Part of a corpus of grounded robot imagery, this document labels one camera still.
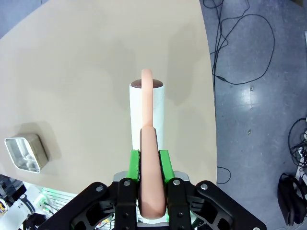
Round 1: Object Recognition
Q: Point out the rectangular steel container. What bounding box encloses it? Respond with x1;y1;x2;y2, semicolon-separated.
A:
4;134;50;173

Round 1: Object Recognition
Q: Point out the white power strip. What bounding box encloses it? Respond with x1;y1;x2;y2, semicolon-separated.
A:
296;143;307;179

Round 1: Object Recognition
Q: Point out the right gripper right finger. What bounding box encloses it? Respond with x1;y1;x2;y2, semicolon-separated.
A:
159;149;267;230

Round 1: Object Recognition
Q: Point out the black bag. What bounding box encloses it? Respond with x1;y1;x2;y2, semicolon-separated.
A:
277;172;307;227

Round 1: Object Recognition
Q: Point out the pink handled lint roller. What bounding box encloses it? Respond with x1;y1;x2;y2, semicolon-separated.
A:
129;69;167;220

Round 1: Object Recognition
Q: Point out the long black floor cable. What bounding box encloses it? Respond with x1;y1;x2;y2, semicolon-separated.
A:
210;0;276;85

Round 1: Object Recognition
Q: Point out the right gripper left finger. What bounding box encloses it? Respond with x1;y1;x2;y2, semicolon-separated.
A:
38;149;141;230

